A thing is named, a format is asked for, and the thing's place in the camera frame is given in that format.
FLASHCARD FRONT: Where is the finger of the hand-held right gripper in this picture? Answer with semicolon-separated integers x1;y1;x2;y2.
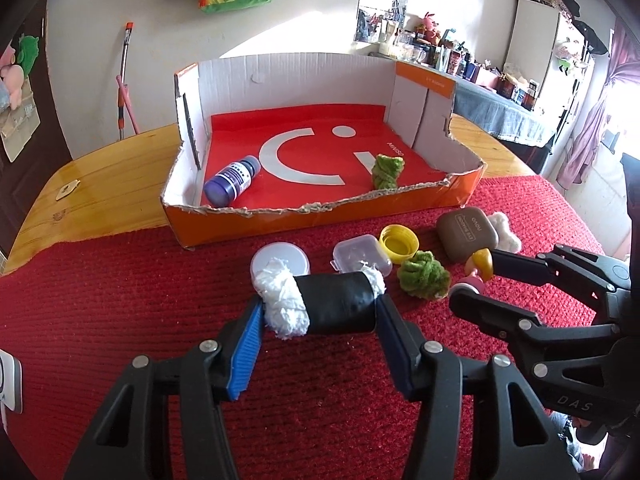
448;290;623;386
491;244;633;311

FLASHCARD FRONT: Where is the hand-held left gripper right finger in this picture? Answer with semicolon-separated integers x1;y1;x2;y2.
375;295;583;480

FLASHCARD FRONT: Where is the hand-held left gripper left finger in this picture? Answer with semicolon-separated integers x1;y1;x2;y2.
62;301;266;480

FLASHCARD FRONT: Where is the pink and yellow toy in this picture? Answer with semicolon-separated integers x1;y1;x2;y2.
450;250;496;306

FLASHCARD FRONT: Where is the brown eyeshadow case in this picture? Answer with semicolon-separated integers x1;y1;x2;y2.
436;207;500;264

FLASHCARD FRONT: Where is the black roll with white yarn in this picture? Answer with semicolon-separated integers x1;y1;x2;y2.
252;259;388;342

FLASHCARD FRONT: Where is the round green yarn ball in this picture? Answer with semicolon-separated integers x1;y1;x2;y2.
397;251;452;302

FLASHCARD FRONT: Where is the small clear plastic box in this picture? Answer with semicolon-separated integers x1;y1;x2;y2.
330;236;393;277

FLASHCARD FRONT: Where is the round white lid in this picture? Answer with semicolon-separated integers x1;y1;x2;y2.
250;241;310;281

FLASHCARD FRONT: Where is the orange and white cardboard box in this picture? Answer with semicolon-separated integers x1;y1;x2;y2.
160;52;488;251

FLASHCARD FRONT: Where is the white fluffy wool piece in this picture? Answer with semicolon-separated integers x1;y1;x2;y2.
487;211;522;253

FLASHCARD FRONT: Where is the yellow bottle cap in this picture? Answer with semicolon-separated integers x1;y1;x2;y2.
378;226;420;265

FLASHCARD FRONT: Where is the red knitted cloth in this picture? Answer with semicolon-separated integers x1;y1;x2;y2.
0;175;640;480

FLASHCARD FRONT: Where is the blue denim cloth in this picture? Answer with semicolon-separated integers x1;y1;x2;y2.
452;80;556;146

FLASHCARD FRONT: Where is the purple curtain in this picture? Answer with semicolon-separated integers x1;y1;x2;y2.
557;20;636;191

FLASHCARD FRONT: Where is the knotted green yarn ball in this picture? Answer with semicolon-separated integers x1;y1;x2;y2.
369;152;406;192

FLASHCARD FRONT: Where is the dark blue bottle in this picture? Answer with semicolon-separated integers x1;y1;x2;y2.
202;156;262;207

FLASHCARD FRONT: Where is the row of cosmetic bottles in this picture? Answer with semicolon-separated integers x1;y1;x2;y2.
370;25;541;108

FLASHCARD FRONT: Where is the white framed standing mirror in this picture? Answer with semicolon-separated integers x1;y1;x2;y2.
502;0;561;86

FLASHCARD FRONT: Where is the white plastic device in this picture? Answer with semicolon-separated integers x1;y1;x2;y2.
0;350;25;431

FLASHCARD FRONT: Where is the dark hanging cloth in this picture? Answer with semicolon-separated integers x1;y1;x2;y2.
570;17;610;57

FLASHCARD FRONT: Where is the pink plush figure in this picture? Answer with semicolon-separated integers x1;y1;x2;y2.
417;10;441;43

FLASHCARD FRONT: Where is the dark brown door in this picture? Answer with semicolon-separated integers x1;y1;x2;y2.
0;5;73;261

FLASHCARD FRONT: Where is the pink stick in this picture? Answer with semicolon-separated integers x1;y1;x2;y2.
116;76;140;136

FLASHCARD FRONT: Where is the beige paper sheet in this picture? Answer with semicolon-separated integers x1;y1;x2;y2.
0;104;41;163

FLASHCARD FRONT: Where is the metal pole with orange tip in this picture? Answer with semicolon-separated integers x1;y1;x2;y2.
116;22;135;141

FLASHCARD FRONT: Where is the pink plush toy on door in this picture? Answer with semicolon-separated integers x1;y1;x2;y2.
0;47;26;111

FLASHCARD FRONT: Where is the green plush toy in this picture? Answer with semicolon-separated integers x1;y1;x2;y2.
19;34;40;78

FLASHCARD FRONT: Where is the wall mirror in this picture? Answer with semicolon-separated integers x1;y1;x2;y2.
357;0;415;43

